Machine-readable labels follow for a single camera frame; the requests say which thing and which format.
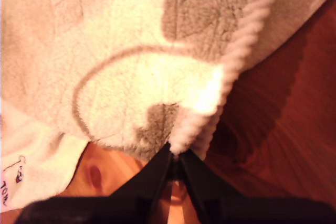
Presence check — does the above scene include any cream terry tea towel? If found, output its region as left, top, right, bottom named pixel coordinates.
left=0, top=0, right=336, bottom=209

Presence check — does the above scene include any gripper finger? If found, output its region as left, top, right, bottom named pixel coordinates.
left=180, top=150, right=248, bottom=224
left=109, top=142, right=174, bottom=224

